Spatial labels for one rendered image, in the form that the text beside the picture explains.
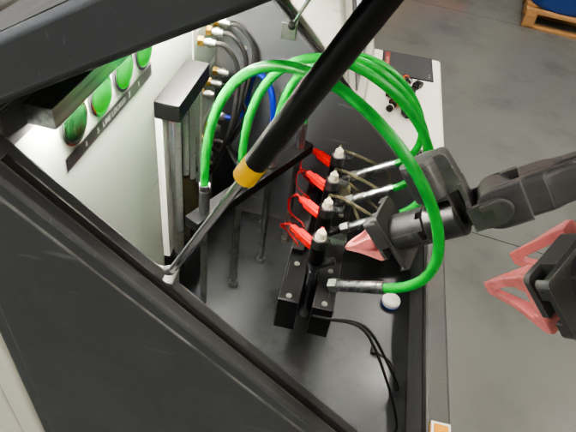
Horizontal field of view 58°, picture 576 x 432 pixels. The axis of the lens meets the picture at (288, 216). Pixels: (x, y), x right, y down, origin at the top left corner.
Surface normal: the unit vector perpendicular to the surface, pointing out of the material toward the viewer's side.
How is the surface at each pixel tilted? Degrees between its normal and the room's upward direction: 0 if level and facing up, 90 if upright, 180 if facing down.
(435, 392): 0
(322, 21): 90
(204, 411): 90
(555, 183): 64
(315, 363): 0
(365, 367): 0
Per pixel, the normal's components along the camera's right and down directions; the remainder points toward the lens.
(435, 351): 0.11, -0.73
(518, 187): -0.31, 0.38
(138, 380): -0.19, 0.65
